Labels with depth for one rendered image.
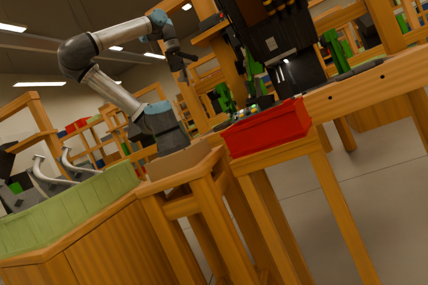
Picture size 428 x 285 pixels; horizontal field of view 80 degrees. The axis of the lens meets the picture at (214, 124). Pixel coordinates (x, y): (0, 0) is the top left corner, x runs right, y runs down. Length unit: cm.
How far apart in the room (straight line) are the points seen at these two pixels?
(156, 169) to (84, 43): 56
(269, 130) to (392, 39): 119
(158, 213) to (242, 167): 39
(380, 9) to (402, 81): 73
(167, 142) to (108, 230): 53
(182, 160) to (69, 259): 61
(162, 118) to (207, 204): 39
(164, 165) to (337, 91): 83
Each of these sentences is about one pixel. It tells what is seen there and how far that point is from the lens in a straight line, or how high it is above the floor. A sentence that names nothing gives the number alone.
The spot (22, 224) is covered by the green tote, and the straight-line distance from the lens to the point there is 138.
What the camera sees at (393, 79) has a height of 82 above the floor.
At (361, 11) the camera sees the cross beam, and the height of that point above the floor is 120.
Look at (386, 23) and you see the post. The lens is 196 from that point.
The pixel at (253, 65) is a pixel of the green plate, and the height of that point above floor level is 116.
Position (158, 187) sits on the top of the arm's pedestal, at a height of 83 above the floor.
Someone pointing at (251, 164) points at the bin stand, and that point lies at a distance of 99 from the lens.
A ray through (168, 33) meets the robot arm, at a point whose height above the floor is 147.
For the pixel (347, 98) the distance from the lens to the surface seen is 130.
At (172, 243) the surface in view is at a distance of 116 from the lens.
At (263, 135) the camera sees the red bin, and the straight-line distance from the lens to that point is 98.
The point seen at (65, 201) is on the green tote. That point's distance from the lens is 138.
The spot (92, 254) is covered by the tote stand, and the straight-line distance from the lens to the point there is 134.
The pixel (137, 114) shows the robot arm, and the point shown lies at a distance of 122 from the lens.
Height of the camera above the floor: 101
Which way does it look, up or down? 3 degrees down
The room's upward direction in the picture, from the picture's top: 24 degrees counter-clockwise
